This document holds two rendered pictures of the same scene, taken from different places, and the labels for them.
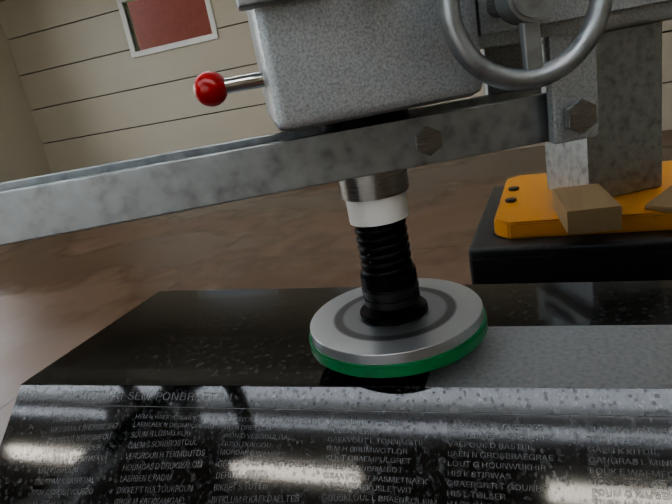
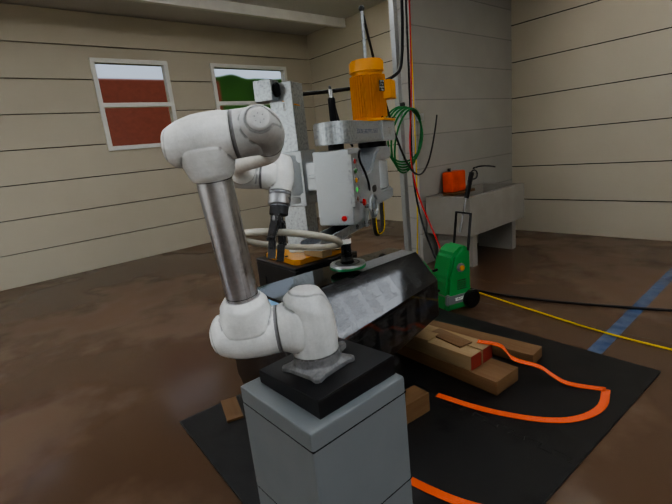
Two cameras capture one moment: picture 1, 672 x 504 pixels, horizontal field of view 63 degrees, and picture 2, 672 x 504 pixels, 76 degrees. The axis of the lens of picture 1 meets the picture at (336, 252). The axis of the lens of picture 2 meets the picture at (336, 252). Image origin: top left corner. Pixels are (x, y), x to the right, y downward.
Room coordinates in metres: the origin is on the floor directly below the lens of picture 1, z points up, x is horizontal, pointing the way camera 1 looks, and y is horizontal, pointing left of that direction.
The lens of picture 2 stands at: (-0.55, 2.17, 1.56)
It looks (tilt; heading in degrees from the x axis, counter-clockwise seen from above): 14 degrees down; 299
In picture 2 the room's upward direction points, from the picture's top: 6 degrees counter-clockwise
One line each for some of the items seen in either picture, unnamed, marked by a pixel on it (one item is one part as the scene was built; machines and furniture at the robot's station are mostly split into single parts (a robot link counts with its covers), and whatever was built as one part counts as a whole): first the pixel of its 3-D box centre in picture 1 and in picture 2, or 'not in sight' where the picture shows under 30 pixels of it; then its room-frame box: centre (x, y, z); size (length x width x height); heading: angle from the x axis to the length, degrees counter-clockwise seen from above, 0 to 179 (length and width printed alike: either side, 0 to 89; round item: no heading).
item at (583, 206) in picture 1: (584, 207); (317, 252); (1.12, -0.54, 0.81); 0.20 x 0.10 x 0.05; 164
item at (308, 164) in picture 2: not in sight; (318, 175); (1.13, -0.70, 1.36); 0.74 x 0.34 x 0.25; 2
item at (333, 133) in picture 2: not in sight; (356, 135); (0.65, -0.41, 1.62); 0.96 x 0.25 x 0.17; 95
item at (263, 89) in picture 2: not in sight; (267, 91); (1.40, -0.56, 2.00); 0.20 x 0.18 x 0.15; 156
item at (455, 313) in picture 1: (394, 315); (347, 263); (0.62, -0.06, 0.87); 0.21 x 0.21 x 0.01
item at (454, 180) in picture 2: not in sight; (456, 180); (0.74, -3.48, 1.00); 0.50 x 0.22 x 0.33; 69
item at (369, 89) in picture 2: not in sight; (370, 91); (0.66, -0.72, 1.90); 0.31 x 0.28 x 0.40; 5
